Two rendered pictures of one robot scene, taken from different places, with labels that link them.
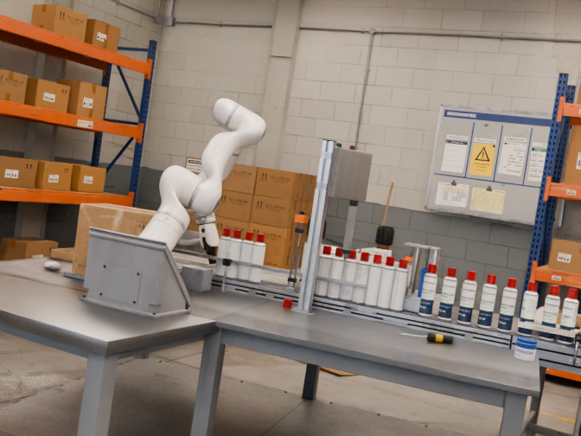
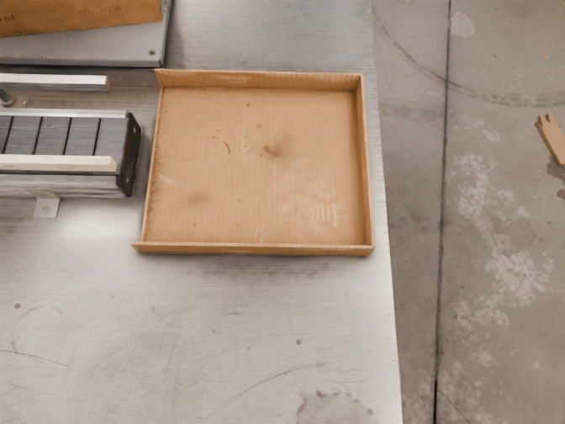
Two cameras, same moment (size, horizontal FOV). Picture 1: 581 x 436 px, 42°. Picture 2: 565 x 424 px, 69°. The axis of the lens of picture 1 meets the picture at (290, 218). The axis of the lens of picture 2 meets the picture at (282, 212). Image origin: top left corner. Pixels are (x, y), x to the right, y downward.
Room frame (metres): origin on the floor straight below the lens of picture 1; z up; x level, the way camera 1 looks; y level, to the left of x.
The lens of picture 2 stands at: (3.60, 0.79, 1.36)
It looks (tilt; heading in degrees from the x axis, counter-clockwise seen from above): 70 degrees down; 159
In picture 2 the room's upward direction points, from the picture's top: 4 degrees clockwise
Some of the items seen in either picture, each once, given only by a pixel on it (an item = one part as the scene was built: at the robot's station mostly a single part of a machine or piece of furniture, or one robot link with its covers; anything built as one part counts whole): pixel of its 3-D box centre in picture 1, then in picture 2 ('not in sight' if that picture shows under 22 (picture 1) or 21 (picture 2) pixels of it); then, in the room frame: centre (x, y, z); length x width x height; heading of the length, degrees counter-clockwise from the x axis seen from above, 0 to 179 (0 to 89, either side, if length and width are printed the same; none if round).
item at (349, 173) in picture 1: (345, 174); not in sight; (2.93, -0.19, 1.38); 0.17 x 0.10 x 0.19; 127
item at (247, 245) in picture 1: (246, 255); not in sight; (3.14, 0.16, 0.98); 0.05 x 0.05 x 0.20
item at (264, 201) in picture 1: (246, 240); not in sight; (7.04, 0.38, 0.70); 1.20 x 0.82 x 1.39; 69
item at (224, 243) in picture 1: (223, 252); not in sight; (3.16, 0.26, 0.98); 0.05 x 0.05 x 0.20
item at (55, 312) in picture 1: (93, 301); not in sight; (2.58, 0.63, 0.81); 0.90 x 0.90 x 0.04; 63
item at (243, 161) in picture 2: (96, 258); (256, 158); (3.35, 0.84, 0.85); 0.30 x 0.26 x 0.04; 72
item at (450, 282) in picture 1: (448, 293); not in sight; (2.87, -0.65, 0.98); 0.05 x 0.05 x 0.20
